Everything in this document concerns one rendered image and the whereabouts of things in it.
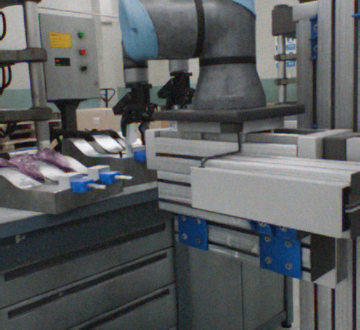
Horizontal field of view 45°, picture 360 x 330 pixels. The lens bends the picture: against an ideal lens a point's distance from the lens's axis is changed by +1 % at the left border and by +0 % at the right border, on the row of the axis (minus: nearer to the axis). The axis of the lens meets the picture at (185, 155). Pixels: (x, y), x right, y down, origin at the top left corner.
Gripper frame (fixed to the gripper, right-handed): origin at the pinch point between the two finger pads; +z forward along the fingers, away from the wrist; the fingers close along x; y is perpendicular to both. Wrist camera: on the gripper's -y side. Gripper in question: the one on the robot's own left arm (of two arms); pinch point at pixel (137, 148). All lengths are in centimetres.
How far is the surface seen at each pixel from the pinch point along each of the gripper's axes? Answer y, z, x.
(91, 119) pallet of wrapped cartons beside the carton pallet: -382, 10, 214
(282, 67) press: -198, -43, 372
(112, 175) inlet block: 11.1, 4.5, -17.0
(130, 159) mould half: 2.1, 2.6, -4.1
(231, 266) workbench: 3, 50, 40
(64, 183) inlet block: 9.3, 4.6, -30.0
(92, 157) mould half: -14.9, 3.0, -7.0
